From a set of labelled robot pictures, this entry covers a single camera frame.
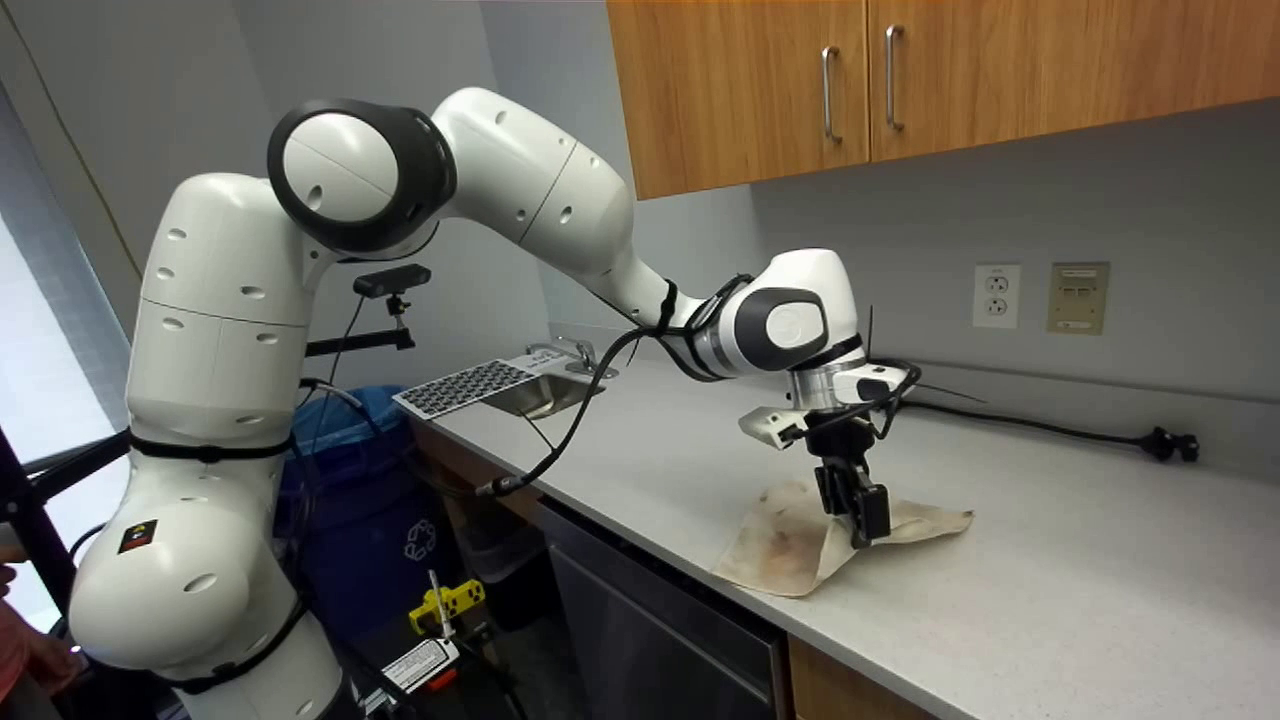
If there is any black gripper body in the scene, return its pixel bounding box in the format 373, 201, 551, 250
799, 408, 884, 515

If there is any beige stained towel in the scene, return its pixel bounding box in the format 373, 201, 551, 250
714, 476, 976, 604

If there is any person forearm red sleeve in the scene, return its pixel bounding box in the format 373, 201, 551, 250
0, 558, 86, 703

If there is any wooden base cabinet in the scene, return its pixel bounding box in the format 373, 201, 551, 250
785, 635, 938, 720

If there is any white electrical outlet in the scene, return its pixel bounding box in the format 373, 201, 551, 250
968, 262, 1028, 337

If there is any dark steel dishwasher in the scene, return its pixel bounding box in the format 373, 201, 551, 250
533, 495, 794, 720

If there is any chrome faucet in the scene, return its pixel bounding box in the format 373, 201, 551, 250
525, 337, 620, 384

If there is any steel sink basin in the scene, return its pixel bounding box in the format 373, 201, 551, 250
483, 371, 606, 427

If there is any wooden sink cabinet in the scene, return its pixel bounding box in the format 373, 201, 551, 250
416, 427, 549, 541

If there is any narrow wooden cabinet door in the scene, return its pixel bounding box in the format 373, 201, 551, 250
604, 0, 871, 206

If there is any yellow clamp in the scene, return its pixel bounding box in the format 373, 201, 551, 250
405, 574, 490, 645

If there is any white and red device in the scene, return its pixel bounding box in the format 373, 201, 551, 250
380, 635, 468, 700

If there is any wide wooden cabinet door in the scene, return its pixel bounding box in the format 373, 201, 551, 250
862, 0, 1280, 167

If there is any blue recycling bin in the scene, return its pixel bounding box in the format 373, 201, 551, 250
274, 384, 461, 659

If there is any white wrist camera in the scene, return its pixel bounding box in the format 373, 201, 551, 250
737, 405, 816, 452

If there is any beige wall plate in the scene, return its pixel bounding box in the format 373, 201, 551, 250
1045, 257, 1114, 340

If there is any silver cabinet handle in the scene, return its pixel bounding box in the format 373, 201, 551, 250
880, 21, 911, 136
816, 45, 846, 147

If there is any black exterior camera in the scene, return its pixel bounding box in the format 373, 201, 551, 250
351, 262, 436, 306

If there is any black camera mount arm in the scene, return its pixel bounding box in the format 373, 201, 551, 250
298, 294, 421, 365

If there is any black metal stand frame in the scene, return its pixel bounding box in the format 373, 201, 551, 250
0, 423, 137, 673

